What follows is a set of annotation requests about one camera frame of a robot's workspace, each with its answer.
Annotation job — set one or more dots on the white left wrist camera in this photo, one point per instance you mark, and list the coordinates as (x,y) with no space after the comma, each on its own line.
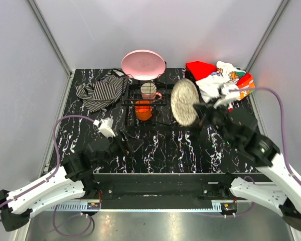
(106,127)

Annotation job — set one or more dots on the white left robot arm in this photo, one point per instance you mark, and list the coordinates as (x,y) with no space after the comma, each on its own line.
(71,179)

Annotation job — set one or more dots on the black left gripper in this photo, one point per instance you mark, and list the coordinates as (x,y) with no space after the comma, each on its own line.
(133,143)

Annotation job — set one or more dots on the black white striped cloth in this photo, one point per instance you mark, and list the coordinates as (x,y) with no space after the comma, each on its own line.
(104,92)

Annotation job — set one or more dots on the white red cartoon garment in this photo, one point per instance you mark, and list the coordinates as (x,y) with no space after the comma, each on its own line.
(209,77)

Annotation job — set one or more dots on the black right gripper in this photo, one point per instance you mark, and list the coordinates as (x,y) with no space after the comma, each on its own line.
(203,110)

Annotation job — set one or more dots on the orange plastic cup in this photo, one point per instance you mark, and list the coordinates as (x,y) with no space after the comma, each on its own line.
(143,110)

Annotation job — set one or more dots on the pink ceramic mug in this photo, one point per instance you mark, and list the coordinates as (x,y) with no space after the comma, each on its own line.
(149,92)

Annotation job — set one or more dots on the pink round plate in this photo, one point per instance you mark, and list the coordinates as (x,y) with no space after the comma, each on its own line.
(143,65)

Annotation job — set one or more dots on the black metal dish rack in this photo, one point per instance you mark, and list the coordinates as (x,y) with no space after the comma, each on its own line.
(162,118)

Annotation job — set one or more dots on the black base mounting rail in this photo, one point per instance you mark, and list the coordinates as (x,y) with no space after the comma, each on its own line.
(158,191)

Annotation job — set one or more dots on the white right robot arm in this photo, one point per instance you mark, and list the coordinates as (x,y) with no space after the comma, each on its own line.
(266,156)

